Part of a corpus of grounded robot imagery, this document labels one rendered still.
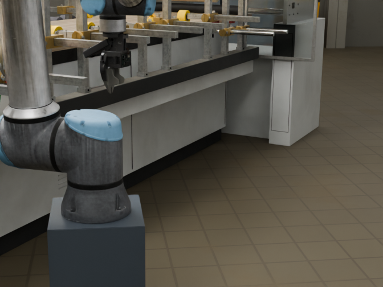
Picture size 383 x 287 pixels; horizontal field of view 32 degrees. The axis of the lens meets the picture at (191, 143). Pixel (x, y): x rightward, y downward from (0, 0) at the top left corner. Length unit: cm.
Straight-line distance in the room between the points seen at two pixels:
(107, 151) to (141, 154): 217
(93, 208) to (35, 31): 48
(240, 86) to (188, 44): 87
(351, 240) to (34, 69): 197
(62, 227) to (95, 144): 23
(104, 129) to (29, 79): 23
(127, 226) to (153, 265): 120
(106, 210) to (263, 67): 330
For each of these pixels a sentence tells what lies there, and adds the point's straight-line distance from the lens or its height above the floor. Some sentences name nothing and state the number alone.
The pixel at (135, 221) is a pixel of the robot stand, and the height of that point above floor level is 60.
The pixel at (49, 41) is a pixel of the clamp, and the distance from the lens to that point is 279.
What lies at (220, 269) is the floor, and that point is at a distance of 292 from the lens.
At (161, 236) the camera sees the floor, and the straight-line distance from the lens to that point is 323.
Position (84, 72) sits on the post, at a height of 79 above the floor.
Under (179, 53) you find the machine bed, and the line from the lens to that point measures 420.
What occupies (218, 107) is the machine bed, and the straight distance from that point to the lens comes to 479.
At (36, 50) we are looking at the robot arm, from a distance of 177.
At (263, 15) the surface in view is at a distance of 475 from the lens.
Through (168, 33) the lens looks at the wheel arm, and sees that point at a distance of 308.
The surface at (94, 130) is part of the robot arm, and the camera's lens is 173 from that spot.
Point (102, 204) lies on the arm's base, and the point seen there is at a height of 65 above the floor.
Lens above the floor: 126
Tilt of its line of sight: 15 degrees down
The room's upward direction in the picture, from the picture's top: 1 degrees clockwise
